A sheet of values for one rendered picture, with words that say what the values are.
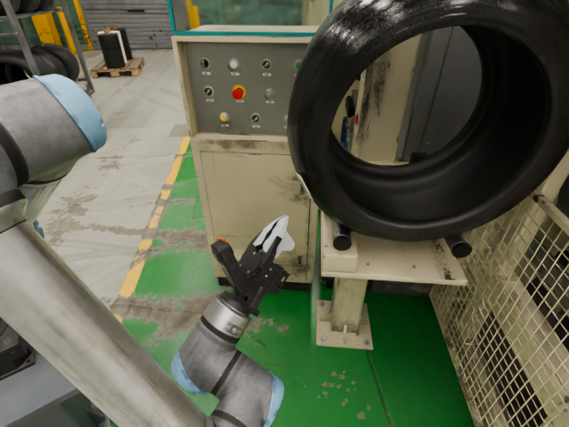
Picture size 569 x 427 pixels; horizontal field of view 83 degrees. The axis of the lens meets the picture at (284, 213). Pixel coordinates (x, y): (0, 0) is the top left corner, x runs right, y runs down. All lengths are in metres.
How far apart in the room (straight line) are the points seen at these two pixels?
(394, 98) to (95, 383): 0.94
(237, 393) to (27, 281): 0.39
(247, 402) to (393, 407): 1.02
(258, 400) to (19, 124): 0.55
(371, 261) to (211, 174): 0.83
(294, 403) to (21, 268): 1.26
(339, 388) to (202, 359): 1.00
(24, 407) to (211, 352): 0.54
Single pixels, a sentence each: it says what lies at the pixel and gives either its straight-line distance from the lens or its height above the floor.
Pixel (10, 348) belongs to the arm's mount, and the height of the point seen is 0.69.
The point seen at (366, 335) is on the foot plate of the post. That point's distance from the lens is 1.73.
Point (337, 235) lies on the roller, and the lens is 0.79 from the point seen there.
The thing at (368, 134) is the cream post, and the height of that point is 1.04.
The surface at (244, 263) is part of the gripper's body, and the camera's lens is 0.67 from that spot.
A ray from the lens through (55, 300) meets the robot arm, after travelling 0.48.
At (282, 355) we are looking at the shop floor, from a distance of 1.64.
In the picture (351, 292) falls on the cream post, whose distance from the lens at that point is 1.48.
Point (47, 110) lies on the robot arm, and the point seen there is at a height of 1.28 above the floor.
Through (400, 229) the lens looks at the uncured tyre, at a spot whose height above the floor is 0.97.
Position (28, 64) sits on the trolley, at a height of 0.76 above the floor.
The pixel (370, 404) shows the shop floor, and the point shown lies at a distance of 1.58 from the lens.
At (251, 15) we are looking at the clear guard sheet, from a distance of 1.26.
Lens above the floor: 1.41
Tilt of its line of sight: 35 degrees down
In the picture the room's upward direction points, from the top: straight up
